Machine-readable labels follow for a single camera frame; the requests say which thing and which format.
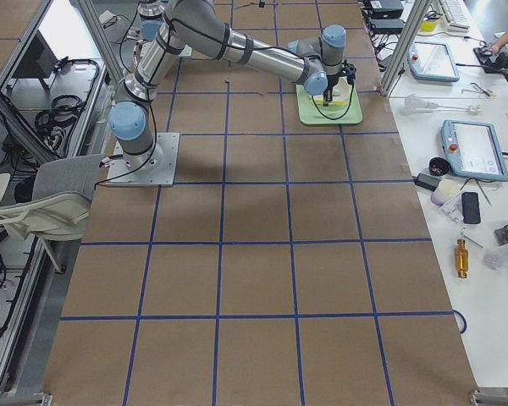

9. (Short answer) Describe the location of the black power brick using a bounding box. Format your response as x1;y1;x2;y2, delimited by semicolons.
413;173;440;192

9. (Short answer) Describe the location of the white round plate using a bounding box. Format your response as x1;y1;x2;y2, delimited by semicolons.
331;78;352;101

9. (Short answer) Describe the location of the metal hex key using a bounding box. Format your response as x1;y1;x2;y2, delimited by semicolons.
461;228;485;249

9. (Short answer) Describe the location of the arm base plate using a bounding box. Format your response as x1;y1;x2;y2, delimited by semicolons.
105;132;180;187

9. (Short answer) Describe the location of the black round container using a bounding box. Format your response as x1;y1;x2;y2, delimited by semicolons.
428;156;450;177

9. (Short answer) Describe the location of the white light bulb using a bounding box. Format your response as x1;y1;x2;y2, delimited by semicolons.
403;94;439;115

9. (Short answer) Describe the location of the white purple cup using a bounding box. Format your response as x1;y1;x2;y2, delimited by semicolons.
431;179;461;206

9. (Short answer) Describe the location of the yellow plastic fork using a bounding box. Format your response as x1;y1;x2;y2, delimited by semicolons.
312;98;350;109

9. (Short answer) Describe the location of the grey office chair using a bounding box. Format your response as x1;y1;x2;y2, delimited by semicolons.
0;154;104;273

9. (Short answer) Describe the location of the black monitor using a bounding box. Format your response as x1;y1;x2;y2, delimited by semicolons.
13;30;58;90

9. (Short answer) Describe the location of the gold metal fitting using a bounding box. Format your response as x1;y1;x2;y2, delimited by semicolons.
454;239;469;279

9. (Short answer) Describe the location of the teach pendant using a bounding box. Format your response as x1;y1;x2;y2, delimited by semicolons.
408;41;460;83
440;120;508;182

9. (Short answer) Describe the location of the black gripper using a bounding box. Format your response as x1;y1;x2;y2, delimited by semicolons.
323;60;356;102

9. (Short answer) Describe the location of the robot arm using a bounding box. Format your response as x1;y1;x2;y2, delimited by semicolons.
108;1;356;185
137;0;165;21

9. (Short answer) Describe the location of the white keyboard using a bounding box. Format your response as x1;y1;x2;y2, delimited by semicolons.
433;0;470;32

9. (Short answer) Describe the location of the light green tray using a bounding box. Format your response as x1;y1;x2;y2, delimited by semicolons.
295;85;362;125

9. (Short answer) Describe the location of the far teach pendant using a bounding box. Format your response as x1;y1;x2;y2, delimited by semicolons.
408;41;460;83

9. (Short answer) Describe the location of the diagonal aluminium frame post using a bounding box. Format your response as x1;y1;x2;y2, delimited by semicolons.
380;0;431;96

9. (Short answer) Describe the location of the black smartphone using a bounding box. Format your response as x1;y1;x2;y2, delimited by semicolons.
461;192;481;225

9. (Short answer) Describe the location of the near teach pendant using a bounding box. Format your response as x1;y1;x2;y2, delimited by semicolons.
440;120;508;182

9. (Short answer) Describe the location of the yellow container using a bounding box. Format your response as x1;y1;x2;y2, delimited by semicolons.
420;14;439;33

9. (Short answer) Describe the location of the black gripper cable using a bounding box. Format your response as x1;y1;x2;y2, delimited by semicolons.
311;75;359;122

